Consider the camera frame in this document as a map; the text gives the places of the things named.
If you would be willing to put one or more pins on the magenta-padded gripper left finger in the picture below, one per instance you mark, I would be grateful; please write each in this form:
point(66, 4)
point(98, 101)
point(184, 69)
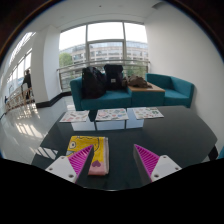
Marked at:
point(61, 168)

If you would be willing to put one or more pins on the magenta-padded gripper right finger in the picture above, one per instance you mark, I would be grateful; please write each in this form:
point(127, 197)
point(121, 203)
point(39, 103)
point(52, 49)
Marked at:
point(165, 168)

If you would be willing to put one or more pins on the orange yellow pink printed towel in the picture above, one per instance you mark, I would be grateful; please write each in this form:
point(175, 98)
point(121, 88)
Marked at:
point(86, 146)

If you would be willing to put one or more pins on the wooden sofa side table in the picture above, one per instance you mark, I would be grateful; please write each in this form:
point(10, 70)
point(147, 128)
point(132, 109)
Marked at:
point(146, 88)

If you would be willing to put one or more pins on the row of wooden chairs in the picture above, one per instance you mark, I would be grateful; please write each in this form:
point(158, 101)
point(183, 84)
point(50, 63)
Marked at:
point(18, 98)

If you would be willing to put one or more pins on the teal sofa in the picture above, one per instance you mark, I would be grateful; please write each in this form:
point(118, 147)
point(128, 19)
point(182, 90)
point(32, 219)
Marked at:
point(113, 99)

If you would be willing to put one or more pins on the large black backpack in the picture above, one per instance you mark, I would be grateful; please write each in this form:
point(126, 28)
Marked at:
point(93, 83)

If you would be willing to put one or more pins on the brown jacket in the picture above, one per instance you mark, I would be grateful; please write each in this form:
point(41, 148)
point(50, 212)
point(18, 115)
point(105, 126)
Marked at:
point(137, 81)

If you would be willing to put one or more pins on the person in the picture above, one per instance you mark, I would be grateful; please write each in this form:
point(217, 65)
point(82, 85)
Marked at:
point(27, 81)

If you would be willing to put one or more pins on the metal window railing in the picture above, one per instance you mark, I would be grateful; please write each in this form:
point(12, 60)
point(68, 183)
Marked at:
point(73, 66)

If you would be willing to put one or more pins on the black backpack with grey patch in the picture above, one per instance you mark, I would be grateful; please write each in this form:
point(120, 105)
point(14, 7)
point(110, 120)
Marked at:
point(114, 76)

